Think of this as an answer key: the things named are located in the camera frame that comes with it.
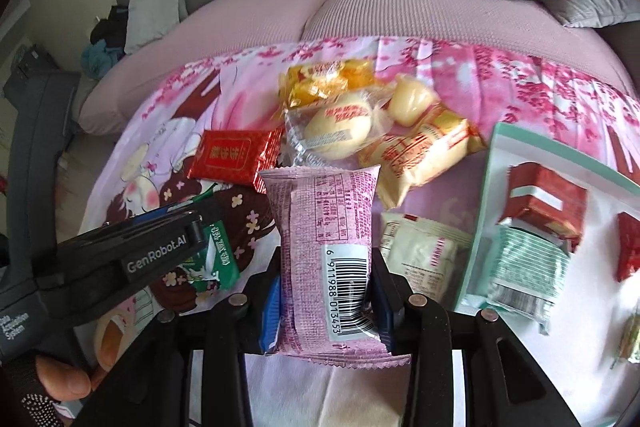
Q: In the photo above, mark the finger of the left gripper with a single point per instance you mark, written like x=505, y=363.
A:
x=162, y=211

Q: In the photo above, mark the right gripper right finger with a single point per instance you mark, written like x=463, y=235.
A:
x=503, y=384

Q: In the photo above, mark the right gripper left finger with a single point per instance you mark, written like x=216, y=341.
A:
x=189, y=370

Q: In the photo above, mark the green milk biscuit pack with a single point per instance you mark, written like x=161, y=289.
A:
x=213, y=268

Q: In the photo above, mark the red gold packet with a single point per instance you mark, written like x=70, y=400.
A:
x=236, y=156

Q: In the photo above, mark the pale green striped packet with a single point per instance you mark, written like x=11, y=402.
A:
x=527, y=276

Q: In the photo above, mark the green cow biscuit packet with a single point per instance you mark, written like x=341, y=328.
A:
x=628, y=349

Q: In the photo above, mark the cream white snack packet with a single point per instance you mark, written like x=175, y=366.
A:
x=429, y=254

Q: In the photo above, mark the pink snack packet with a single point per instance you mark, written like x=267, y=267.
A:
x=324, y=217

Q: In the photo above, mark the red wafer snack pack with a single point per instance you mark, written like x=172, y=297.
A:
x=546, y=202

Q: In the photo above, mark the clear round bun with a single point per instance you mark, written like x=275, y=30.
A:
x=330, y=132

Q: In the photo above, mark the red crinkled snack packet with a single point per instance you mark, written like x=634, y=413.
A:
x=629, y=260

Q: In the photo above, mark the yellow soft bread packet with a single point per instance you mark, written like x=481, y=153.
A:
x=304, y=84

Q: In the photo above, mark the swiss roll beige packet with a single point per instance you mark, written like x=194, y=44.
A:
x=438, y=141

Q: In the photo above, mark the left hand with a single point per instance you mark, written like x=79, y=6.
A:
x=65, y=383

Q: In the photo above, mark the pink cartoon tablecloth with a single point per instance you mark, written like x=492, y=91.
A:
x=240, y=91

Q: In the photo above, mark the teal shallow box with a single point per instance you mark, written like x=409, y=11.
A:
x=564, y=304

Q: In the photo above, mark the dark clothes pile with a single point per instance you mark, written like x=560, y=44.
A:
x=107, y=42

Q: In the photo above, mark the light grey left cushion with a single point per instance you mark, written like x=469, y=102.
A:
x=149, y=20

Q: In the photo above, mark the yellow jelly cup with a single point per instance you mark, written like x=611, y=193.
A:
x=410, y=100

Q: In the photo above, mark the pink sofa seat cover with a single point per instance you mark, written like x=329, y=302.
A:
x=224, y=26

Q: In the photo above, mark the grey pillow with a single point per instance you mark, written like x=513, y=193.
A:
x=593, y=14

